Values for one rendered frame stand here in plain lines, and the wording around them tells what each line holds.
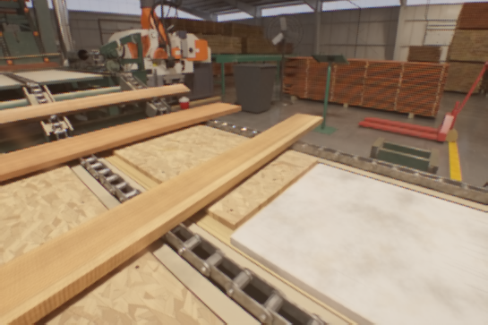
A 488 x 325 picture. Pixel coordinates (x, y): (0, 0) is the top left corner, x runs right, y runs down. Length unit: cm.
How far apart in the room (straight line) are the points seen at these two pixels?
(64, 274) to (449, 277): 66
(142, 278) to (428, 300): 48
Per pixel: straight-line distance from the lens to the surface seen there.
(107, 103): 166
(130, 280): 50
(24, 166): 100
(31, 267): 54
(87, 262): 50
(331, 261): 51
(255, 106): 482
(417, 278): 55
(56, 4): 736
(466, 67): 1122
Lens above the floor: 120
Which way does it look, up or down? 21 degrees down
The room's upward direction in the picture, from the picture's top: straight up
